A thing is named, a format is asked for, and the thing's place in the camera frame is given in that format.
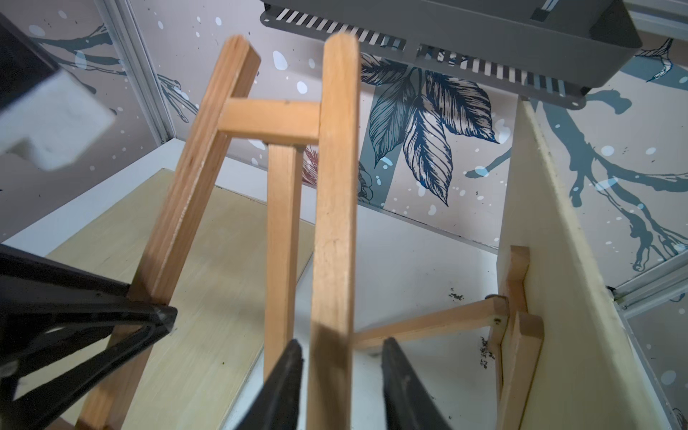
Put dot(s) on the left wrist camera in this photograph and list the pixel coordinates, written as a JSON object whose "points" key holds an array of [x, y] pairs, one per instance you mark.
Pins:
{"points": [[54, 123]]}

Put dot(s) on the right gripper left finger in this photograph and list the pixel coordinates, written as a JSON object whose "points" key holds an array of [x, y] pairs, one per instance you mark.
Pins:
{"points": [[276, 406]]}

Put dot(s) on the plywood board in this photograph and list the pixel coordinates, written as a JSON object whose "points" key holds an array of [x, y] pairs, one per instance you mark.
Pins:
{"points": [[588, 375], [194, 374]]}

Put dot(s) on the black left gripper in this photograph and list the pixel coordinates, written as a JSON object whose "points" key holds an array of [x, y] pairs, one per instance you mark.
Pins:
{"points": [[49, 311]]}

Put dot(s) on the wooden easel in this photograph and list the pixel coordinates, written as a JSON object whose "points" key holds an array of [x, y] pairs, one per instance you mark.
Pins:
{"points": [[287, 127], [515, 337]]}

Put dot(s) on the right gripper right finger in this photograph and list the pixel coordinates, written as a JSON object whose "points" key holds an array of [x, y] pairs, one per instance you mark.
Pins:
{"points": [[407, 403]]}

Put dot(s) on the black hanging basket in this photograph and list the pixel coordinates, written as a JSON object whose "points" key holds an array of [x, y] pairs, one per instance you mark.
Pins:
{"points": [[552, 51]]}

